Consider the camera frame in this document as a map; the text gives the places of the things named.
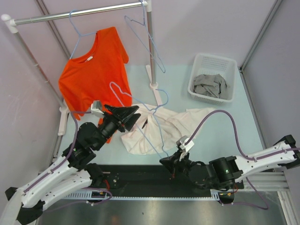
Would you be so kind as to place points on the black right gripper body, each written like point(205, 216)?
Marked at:
point(182, 167)

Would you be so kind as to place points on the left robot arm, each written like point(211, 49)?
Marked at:
point(71, 171)

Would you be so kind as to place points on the white plastic basket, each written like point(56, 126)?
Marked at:
point(211, 65)

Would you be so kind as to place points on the grey slotted cable duct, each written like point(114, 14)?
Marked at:
point(95, 195)

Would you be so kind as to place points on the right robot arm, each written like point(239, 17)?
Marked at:
point(246, 166)

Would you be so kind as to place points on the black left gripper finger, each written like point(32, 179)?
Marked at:
point(123, 113)
point(131, 121)

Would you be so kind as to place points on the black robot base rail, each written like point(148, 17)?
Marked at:
point(145, 181)

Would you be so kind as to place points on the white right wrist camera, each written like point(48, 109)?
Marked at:
point(184, 145)

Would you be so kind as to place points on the orange t shirt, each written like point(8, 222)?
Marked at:
point(100, 74)

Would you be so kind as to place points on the white t shirt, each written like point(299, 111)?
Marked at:
point(158, 132)

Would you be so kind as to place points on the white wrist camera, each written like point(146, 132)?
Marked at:
point(184, 145)
point(96, 109)

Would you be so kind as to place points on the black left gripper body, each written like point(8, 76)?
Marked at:
point(110, 124)

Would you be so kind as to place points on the grey t shirt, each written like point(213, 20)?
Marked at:
point(211, 85)

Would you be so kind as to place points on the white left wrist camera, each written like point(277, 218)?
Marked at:
point(96, 109)

